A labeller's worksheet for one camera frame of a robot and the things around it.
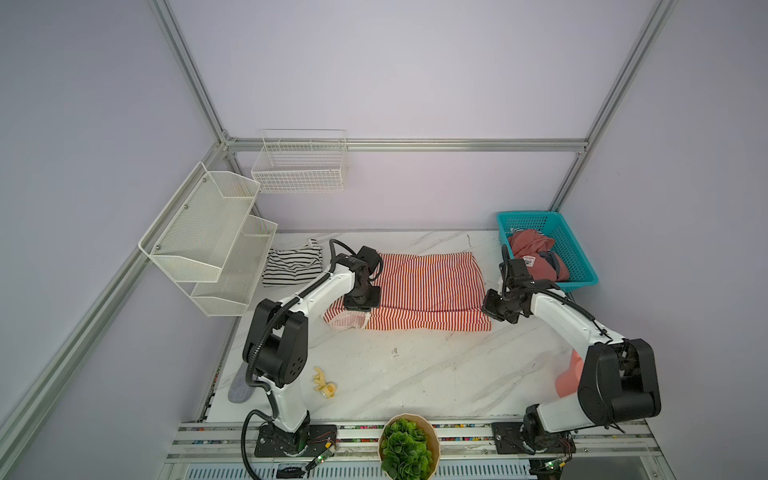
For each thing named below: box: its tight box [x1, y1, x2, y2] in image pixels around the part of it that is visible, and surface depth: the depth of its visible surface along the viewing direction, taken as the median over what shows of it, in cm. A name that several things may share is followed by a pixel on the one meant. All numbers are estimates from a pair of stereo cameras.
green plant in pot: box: [378, 413, 440, 480], surface depth 65 cm
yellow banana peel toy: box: [314, 366, 337, 399], surface depth 82 cm
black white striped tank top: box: [262, 238, 323, 287], surface depth 109 cm
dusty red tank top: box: [508, 229, 570, 282], surface depth 109 cm
